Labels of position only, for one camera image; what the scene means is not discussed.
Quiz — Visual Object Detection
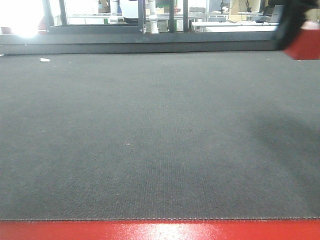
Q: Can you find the black blurred gripper finger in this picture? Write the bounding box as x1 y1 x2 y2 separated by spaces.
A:
271 0 320 50

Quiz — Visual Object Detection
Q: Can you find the red magnetic cube block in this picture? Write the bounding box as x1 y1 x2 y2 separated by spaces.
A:
283 20 320 60

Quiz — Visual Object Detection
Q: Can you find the white background table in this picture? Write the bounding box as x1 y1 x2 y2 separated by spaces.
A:
192 21 278 33

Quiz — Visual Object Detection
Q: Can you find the dark grey fabric mat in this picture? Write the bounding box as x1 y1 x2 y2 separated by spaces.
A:
0 51 320 220

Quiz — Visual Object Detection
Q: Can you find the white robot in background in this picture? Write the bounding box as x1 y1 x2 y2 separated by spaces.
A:
108 0 159 34

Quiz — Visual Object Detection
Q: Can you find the small white paper scrap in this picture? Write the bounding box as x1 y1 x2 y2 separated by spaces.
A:
40 58 51 63

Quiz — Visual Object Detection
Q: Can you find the black metal frame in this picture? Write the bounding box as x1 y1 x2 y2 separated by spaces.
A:
39 0 190 35

